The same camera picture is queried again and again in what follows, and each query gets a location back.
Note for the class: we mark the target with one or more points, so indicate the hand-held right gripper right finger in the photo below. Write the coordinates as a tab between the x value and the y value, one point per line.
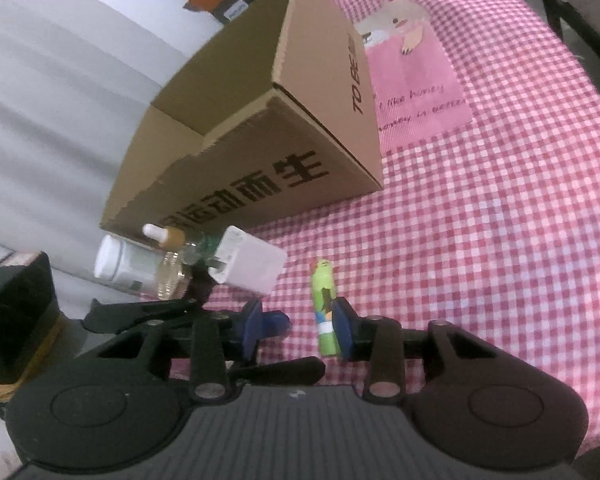
341	330

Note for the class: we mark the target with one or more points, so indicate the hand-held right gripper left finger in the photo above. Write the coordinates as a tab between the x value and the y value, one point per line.
250	330

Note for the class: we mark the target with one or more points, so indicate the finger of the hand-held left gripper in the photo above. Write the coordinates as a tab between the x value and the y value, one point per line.
280	370
140	312

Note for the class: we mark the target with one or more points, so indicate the white charger adapter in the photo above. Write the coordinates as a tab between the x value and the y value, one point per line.
250	265

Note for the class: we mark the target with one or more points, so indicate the green glass dropper bottle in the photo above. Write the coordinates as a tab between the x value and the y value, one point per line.
172	236

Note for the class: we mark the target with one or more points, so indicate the brown cardboard box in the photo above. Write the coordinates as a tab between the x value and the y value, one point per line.
305	110

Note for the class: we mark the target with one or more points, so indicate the clear round glass jar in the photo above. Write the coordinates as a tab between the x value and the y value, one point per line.
172	275

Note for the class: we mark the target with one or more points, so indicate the white cylindrical cup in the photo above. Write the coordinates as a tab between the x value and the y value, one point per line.
120	262

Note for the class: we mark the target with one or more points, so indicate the pink checked tablecloth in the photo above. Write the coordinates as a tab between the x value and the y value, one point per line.
480	210

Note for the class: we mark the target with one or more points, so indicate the blue and white box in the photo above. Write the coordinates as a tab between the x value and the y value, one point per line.
230	10

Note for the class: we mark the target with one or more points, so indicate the black metal stand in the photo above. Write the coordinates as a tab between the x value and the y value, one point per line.
570	5

